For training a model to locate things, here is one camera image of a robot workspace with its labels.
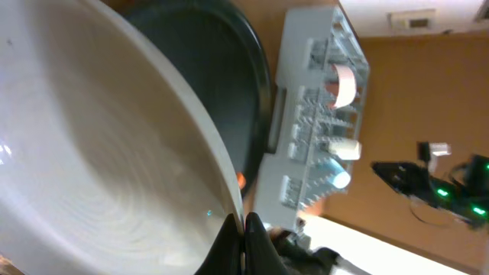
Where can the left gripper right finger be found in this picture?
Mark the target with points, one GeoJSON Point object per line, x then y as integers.
{"type": "Point", "coordinates": [261, 257]}

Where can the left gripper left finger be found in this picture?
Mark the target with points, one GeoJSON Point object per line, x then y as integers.
{"type": "Point", "coordinates": [224, 256]}

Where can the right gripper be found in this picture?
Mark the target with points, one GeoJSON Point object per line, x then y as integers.
{"type": "Point", "coordinates": [410, 179]}

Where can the light blue cup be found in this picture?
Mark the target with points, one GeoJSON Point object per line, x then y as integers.
{"type": "Point", "coordinates": [338, 176]}

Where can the orange carrot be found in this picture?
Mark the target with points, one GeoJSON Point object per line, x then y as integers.
{"type": "Point", "coordinates": [241, 180]}

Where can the grey plate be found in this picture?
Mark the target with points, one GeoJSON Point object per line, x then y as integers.
{"type": "Point", "coordinates": [109, 162]}

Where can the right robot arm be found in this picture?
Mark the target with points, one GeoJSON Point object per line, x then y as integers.
{"type": "Point", "coordinates": [464, 193]}

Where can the grey dishwasher rack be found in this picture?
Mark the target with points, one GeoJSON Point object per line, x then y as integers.
{"type": "Point", "coordinates": [294, 176]}

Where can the round black tray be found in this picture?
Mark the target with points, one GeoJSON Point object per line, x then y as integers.
{"type": "Point", "coordinates": [216, 50]}

